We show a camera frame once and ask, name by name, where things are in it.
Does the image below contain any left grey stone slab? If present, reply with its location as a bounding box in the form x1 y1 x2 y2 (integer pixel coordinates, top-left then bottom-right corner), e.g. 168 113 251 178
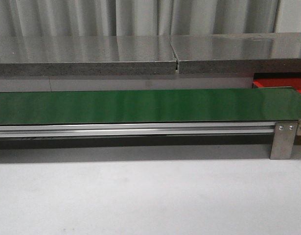
0 36 177 76

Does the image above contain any aluminium conveyor side rail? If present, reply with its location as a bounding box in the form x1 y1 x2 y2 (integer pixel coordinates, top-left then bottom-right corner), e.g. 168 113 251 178
0 121 276 138

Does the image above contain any grey pleated curtain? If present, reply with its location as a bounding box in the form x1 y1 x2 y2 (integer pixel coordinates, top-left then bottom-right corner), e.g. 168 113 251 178
0 0 281 37

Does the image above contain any red plastic tray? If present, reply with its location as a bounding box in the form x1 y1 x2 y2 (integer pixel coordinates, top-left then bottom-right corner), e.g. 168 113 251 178
253 78 301 94

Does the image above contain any right grey stone slab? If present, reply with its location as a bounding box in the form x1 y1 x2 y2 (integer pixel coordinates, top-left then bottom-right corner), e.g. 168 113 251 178
170 33 301 74

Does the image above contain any grey stone slab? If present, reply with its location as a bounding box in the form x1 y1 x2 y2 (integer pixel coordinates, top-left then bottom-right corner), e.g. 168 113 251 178
170 33 301 74
0 36 177 76

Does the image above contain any steel conveyor support bracket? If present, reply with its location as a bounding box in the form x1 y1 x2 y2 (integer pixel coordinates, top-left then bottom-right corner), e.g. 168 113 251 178
270 121 298 160

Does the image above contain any green conveyor belt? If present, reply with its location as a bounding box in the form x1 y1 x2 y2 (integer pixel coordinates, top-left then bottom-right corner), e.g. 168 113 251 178
0 88 301 125

